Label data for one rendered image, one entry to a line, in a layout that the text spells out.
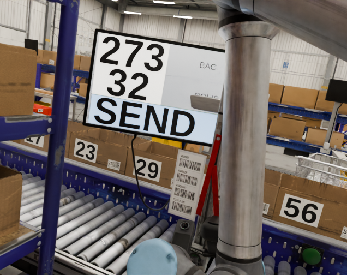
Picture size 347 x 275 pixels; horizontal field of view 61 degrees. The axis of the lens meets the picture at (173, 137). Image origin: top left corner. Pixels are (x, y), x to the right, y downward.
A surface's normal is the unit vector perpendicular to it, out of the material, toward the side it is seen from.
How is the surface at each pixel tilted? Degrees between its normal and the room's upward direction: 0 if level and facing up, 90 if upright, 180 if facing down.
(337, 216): 90
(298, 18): 134
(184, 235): 33
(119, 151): 90
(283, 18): 141
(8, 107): 91
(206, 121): 86
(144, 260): 58
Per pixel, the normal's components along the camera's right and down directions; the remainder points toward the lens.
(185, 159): -0.37, 0.11
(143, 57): -0.03, 0.11
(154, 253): -0.32, -0.43
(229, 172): -0.71, 0.03
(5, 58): 0.91, 0.22
